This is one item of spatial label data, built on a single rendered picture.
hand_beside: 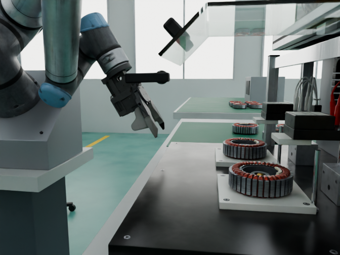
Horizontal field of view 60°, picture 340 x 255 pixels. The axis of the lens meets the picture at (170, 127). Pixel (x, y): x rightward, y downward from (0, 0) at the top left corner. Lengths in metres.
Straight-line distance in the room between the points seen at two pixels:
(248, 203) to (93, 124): 5.31
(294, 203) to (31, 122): 0.67
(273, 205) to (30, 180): 0.56
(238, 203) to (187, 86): 4.82
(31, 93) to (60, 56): 0.24
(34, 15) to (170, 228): 0.64
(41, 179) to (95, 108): 4.92
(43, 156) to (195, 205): 0.45
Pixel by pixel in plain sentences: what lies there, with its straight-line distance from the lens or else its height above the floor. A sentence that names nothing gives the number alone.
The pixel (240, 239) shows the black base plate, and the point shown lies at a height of 0.77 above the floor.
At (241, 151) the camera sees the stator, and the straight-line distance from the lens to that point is 0.75.
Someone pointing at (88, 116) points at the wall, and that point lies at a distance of 5.76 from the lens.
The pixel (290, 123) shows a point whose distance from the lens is 0.55.
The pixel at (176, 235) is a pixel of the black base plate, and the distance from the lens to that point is 0.43.
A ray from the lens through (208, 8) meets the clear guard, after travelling 0.37.
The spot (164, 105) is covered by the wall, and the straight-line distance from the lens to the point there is 5.33.
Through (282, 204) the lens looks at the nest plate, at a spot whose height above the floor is 0.78.
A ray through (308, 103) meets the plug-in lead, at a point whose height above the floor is 0.92.
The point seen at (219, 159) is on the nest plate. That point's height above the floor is 0.78.
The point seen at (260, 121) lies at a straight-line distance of 0.76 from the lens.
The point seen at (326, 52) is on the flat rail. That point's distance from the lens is 0.56.
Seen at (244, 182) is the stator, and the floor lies 0.81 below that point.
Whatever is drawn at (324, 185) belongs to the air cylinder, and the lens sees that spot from 0.62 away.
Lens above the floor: 0.98
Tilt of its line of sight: 9 degrees down
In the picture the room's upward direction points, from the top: straight up
